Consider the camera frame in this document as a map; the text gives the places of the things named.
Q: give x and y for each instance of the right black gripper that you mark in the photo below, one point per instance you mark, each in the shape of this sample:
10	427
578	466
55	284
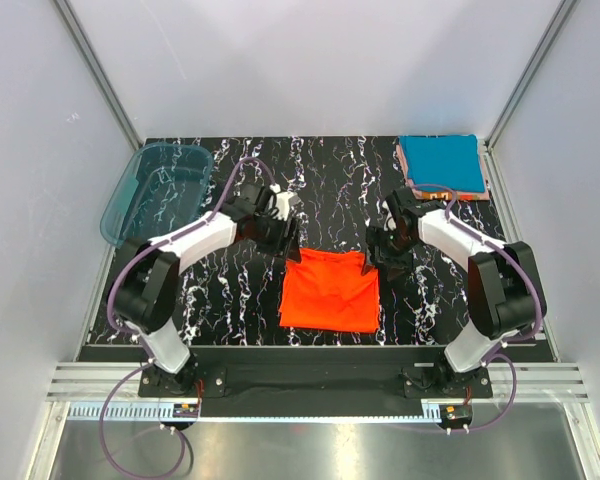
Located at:
399	265

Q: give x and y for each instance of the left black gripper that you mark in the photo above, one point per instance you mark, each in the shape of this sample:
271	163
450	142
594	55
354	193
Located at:
279	246

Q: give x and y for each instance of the orange t-shirt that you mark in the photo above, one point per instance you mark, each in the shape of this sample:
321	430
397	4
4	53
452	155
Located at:
331	292

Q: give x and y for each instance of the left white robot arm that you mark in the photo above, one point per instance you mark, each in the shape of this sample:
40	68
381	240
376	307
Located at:
142	297

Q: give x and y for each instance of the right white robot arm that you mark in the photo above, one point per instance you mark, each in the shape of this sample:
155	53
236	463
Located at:
506	302

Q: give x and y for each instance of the folded blue t-shirt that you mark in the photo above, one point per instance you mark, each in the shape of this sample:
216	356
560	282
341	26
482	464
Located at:
451	161

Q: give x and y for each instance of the teal transparent plastic bin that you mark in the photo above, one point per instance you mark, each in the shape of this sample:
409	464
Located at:
161	190

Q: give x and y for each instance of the right small connector board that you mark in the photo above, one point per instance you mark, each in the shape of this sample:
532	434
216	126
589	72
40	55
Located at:
462	413

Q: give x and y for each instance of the small connector board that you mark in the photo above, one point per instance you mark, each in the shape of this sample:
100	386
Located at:
186	410
462	413

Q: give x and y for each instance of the left small connector board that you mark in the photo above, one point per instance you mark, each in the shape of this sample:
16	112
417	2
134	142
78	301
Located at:
186	410

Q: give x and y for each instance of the right aluminium frame post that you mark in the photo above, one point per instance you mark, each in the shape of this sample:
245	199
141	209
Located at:
558	21

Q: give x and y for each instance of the aluminium frame post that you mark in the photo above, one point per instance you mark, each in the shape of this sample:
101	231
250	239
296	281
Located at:
87	52
558	21

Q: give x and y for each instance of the front aluminium rail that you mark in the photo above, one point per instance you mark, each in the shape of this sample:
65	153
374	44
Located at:
111	392

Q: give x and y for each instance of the left aluminium frame post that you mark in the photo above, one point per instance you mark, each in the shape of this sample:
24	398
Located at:
87	52

